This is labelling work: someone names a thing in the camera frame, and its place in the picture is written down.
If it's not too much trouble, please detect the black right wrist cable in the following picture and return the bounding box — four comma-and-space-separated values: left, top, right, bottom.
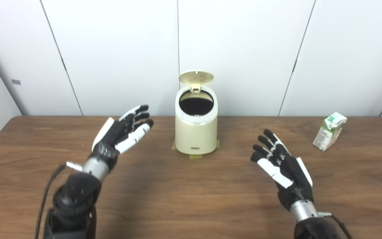
317, 211, 353, 239

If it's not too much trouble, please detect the cream-colored round bin lid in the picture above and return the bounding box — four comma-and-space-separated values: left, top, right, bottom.
179, 70, 214, 93

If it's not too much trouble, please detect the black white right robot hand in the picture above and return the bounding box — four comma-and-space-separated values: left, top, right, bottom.
250, 129, 314, 211

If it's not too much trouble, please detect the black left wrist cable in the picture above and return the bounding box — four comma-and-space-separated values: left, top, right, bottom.
34, 162, 84, 239

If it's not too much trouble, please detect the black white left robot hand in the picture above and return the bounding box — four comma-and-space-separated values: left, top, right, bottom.
88, 105, 154, 173

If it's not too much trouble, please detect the green white milk carton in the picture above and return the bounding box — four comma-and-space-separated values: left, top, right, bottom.
312, 112, 348, 151

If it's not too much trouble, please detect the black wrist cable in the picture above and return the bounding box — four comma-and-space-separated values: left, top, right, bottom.
34, 162, 84, 239
317, 211, 353, 239

